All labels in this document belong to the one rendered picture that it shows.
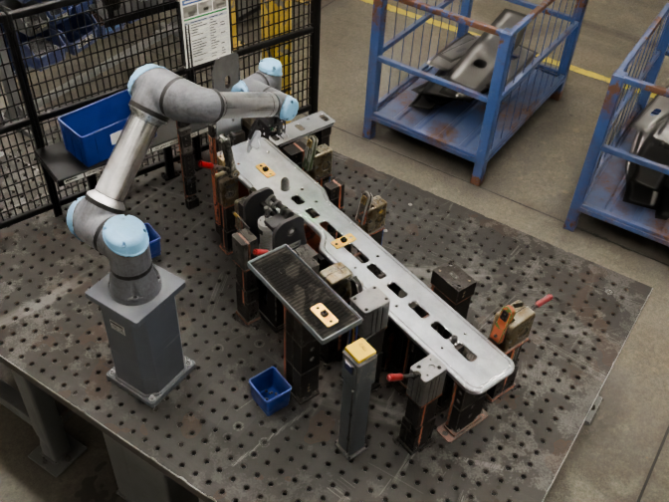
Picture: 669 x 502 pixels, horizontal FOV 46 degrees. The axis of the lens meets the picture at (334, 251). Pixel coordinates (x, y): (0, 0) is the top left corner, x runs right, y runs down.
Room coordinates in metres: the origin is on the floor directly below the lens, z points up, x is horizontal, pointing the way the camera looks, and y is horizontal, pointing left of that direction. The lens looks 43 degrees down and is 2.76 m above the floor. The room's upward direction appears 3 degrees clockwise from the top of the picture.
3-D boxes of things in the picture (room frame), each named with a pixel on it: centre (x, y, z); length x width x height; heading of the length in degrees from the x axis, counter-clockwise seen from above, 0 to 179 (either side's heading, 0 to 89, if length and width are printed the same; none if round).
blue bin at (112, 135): (2.37, 0.85, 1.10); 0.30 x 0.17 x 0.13; 137
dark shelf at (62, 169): (2.49, 0.70, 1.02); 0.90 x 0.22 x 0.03; 130
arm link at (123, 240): (1.57, 0.58, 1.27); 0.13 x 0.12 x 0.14; 54
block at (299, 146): (2.46, 0.17, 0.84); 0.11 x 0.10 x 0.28; 130
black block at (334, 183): (2.24, 0.01, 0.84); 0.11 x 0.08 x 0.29; 130
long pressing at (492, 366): (1.91, -0.05, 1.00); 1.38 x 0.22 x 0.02; 40
